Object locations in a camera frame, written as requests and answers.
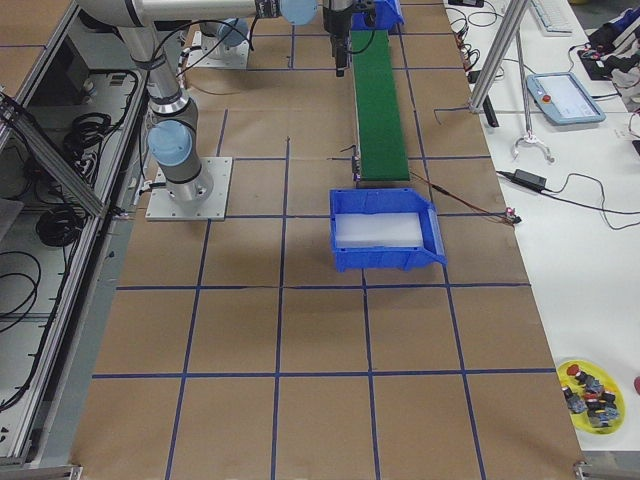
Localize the green conveyor belt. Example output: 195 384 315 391
351 30 409 182

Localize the reacher grabber tool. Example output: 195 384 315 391
512 31 555 164

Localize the white keyboard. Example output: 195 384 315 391
529 0 573 37

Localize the spare buttons pile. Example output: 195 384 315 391
559 364 622 429

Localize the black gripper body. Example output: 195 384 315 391
322 0 354 36

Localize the red black conveyor wire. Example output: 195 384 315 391
409 171 522 225

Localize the aluminium frame post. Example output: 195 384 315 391
469 0 529 113

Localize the black power adapter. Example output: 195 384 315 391
513 169 546 192

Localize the teach pendant tablet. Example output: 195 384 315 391
526 72 606 125

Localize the blue bin right side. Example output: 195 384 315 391
329 188 447 272

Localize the white foam pad right bin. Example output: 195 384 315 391
334 213 423 248

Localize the yellow plate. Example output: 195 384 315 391
556 358 627 435

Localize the black flat bar tool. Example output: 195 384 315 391
482 96 500 128

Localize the blue bin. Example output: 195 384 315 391
351 0 404 31
329 188 447 272

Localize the blue bin left side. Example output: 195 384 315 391
351 0 404 31

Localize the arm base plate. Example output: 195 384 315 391
145 157 233 221
186 31 249 70

